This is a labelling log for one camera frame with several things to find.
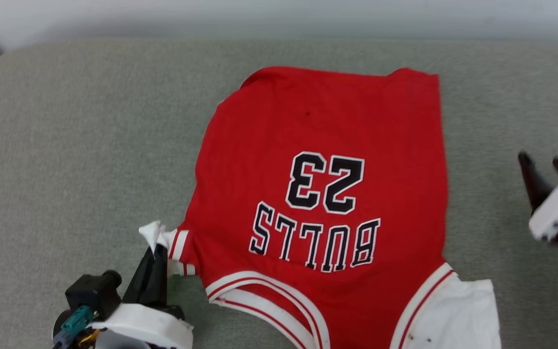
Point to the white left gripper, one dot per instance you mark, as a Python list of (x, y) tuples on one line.
[(143, 327)]

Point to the red white basketball jersey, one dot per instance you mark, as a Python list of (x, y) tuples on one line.
[(317, 131)]

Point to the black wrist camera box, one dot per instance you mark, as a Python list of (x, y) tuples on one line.
[(92, 293)]

